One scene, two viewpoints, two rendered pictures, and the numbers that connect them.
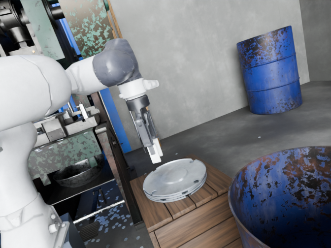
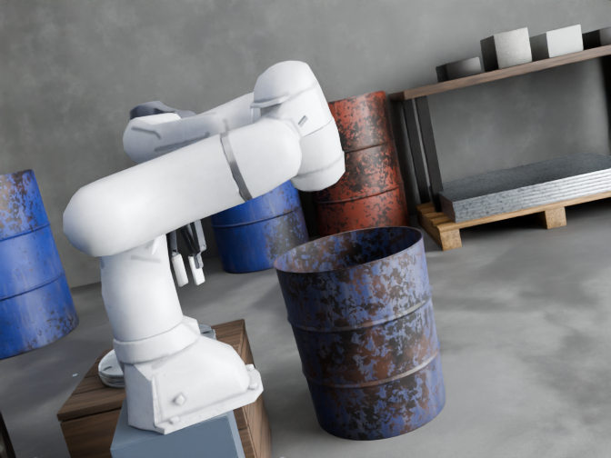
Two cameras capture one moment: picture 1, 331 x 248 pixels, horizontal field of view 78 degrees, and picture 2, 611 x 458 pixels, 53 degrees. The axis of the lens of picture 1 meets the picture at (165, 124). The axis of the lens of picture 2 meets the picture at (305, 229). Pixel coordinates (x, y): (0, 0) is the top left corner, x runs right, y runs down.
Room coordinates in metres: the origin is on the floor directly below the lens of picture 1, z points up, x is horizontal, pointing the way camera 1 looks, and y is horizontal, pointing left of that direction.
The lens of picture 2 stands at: (0.06, 1.34, 0.87)
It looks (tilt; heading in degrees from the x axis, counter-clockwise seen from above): 11 degrees down; 285
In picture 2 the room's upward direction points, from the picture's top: 13 degrees counter-clockwise
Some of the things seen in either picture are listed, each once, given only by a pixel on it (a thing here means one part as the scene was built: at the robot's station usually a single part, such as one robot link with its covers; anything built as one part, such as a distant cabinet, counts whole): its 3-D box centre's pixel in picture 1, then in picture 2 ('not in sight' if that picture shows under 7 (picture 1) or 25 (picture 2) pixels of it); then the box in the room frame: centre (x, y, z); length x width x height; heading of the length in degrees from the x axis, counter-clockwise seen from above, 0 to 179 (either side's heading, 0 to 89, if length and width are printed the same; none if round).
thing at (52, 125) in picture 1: (53, 128); not in sight; (1.14, 0.60, 0.72); 0.25 x 0.14 x 0.14; 12
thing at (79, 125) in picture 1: (63, 129); not in sight; (1.32, 0.63, 0.68); 0.45 x 0.30 x 0.06; 102
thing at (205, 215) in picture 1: (185, 212); (178, 423); (0.84, 0.04, 0.18); 0.40 x 0.38 x 0.35; 15
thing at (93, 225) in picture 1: (93, 209); not in sight; (1.18, 0.61, 0.14); 0.59 x 0.10 x 0.05; 12
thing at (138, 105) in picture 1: (140, 109); not in sight; (0.69, 0.07, 0.73); 0.08 x 0.07 x 0.09; 168
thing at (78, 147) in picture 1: (58, 105); not in sight; (1.46, 0.66, 0.83); 0.79 x 0.43 x 1.34; 12
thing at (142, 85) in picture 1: (139, 86); not in sight; (0.70, 0.04, 0.80); 0.13 x 0.12 x 0.05; 78
